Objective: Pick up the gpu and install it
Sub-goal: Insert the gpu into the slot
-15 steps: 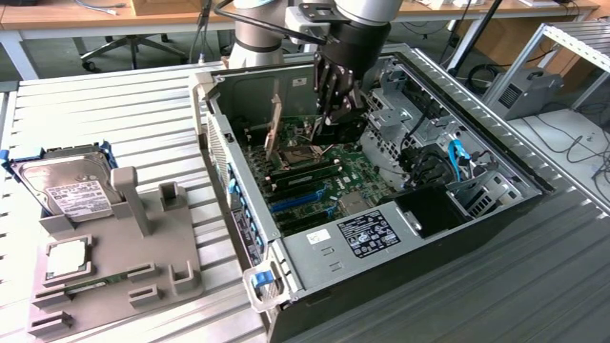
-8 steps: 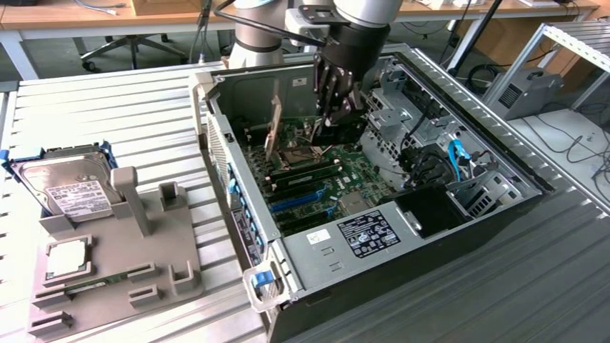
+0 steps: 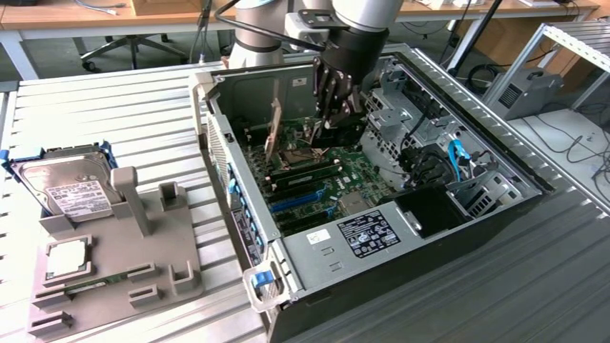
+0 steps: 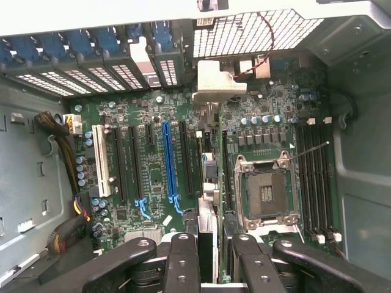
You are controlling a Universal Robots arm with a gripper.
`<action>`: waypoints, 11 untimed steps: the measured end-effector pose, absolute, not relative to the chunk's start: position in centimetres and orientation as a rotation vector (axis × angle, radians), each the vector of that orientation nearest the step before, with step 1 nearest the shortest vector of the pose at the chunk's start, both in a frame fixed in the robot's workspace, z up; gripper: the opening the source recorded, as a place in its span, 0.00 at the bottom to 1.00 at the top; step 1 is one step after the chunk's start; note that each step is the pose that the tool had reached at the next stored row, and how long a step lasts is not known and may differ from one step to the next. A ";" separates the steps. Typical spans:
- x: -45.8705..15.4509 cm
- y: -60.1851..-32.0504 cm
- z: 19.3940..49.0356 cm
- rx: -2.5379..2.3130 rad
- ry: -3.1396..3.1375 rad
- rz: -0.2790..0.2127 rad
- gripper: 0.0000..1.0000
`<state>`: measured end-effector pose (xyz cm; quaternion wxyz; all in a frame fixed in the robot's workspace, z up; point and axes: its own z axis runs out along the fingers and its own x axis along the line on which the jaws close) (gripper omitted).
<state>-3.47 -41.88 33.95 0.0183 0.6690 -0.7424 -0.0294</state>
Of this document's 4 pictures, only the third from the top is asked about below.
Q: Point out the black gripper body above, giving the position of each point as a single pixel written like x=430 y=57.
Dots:
x=356 y=50

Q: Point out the graphics card with metal bracket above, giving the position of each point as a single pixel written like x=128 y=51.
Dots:
x=272 y=135

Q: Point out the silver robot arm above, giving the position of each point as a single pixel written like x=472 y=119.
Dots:
x=257 y=35

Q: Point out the metal disk bay cage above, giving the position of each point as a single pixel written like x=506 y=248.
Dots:
x=390 y=119

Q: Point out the CPU socket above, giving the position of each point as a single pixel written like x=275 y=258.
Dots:
x=298 y=160

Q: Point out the green motherboard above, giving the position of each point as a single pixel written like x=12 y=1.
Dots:
x=362 y=175

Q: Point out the black RAM stick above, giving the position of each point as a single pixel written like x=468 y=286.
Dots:
x=304 y=180

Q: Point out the black pole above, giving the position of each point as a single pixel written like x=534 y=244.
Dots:
x=475 y=34

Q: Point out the silver chipset heatsink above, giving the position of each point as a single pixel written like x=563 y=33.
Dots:
x=356 y=203

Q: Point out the blue expansion slot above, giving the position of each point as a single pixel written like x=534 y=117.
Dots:
x=295 y=202

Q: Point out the blue slot cover clip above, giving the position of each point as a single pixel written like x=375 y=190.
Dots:
x=260 y=246
x=251 y=227
x=232 y=186

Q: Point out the grey control box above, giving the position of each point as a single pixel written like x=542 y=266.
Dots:
x=528 y=96

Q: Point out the brown box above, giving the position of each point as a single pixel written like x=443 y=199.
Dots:
x=161 y=7

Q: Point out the office chair base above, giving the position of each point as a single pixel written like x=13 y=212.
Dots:
x=129 y=46

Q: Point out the grey power supply unit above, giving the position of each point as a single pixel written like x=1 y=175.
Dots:
x=323 y=257

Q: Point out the open black PC case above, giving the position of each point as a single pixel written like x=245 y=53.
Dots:
x=380 y=286

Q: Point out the blue case latch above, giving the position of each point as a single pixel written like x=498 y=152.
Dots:
x=260 y=278

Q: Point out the hard disk with blue caddy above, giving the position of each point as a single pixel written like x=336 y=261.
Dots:
x=61 y=178

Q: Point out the grey parts rack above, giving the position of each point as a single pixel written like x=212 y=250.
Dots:
x=119 y=250

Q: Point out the silver CPU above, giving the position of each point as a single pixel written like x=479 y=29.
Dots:
x=67 y=259

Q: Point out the green RAM stick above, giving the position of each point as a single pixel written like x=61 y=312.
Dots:
x=95 y=284

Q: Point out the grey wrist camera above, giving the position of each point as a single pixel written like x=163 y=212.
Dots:
x=304 y=34

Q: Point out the aluminium frame slat table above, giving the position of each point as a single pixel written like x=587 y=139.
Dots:
x=586 y=39

